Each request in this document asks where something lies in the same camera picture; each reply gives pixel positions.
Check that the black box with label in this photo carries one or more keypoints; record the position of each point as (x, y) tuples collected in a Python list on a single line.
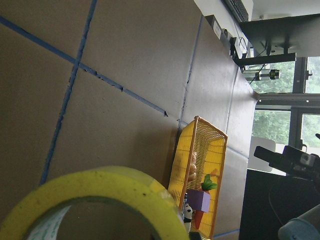
[(220, 32)]

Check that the black monitor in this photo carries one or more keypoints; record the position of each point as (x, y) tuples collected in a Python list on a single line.
[(282, 39)]

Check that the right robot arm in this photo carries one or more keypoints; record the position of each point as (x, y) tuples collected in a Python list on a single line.
[(305, 226)]

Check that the purple foam block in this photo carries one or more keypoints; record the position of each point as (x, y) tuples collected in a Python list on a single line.
[(199, 200)]

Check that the yellow tape roll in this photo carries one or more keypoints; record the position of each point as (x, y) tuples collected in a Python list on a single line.
[(39, 215)]

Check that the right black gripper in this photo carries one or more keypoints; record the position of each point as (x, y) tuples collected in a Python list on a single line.
[(300, 164)]

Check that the toy panda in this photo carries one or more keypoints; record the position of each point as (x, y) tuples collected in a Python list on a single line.
[(188, 214)]

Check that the toy carrot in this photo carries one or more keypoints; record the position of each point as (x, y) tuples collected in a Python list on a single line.
[(207, 185)]

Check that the yellow plastic basket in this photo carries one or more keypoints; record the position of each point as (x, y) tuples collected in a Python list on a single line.
[(210, 143)]

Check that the toy croissant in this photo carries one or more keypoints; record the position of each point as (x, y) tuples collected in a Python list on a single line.
[(192, 168)]

